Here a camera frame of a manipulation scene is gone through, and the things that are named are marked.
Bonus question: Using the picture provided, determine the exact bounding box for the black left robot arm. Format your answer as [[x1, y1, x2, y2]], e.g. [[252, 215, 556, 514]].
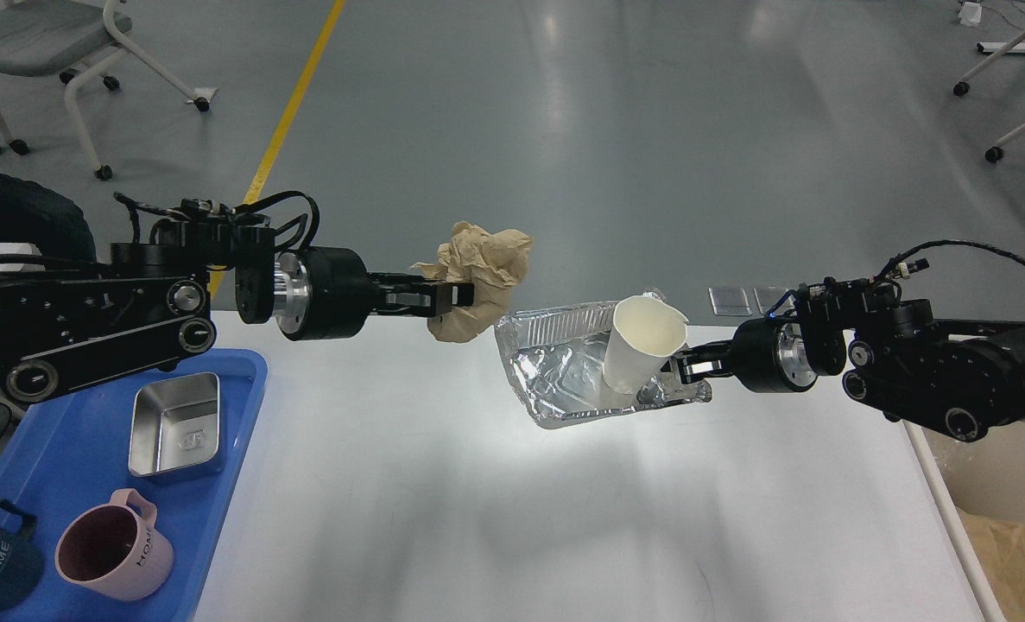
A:
[[0, 192, 474, 404]]

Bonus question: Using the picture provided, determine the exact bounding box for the brown paper in bin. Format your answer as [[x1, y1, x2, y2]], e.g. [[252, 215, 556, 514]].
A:
[[957, 509, 1025, 621]]

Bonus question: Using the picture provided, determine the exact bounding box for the pink ribbed mug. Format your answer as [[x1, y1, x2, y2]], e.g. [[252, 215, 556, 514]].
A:
[[54, 488, 175, 602]]

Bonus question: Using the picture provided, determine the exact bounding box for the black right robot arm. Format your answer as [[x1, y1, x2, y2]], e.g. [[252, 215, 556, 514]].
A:
[[663, 239, 1025, 442]]

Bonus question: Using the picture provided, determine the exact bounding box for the stainless steel rectangular container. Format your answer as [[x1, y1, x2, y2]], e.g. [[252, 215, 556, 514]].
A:
[[128, 371, 226, 485]]

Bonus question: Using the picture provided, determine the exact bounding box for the grey office chair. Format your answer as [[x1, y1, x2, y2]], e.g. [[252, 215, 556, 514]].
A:
[[0, 1, 212, 181]]

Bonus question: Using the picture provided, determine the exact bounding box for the floor outlet plate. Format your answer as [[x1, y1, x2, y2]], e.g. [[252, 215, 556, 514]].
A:
[[752, 286, 795, 315], [708, 286, 754, 316]]

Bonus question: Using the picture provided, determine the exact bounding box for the floor outlet plate left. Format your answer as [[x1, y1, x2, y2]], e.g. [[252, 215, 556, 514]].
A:
[[708, 286, 754, 316]]

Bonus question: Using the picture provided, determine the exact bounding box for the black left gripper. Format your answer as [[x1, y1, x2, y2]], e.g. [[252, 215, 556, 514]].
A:
[[274, 245, 474, 341]]

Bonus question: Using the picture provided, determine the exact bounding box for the beige plastic bin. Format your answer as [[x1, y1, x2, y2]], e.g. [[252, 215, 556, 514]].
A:
[[903, 422, 1025, 621]]

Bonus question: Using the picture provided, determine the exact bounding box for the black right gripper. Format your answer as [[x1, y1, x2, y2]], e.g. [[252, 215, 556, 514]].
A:
[[669, 318, 819, 393]]

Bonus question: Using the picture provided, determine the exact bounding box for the floor outlet plate right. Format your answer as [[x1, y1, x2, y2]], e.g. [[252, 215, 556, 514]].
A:
[[752, 286, 795, 315]]

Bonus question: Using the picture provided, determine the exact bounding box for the white paper cup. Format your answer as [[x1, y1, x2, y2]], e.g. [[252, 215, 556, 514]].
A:
[[603, 295, 688, 393]]

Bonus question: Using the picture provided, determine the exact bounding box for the person in dark jeans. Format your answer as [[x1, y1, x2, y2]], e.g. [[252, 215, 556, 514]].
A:
[[0, 173, 97, 263]]

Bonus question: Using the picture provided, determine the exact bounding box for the aluminium foil tray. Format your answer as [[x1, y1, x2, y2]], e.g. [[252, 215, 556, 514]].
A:
[[495, 301, 712, 429]]

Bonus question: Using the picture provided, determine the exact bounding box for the blue plastic tray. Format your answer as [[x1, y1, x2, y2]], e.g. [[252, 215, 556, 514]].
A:
[[0, 349, 268, 621]]

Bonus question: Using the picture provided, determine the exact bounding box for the brown paper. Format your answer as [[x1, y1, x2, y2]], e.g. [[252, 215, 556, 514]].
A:
[[412, 221, 535, 343], [957, 509, 1025, 621]]

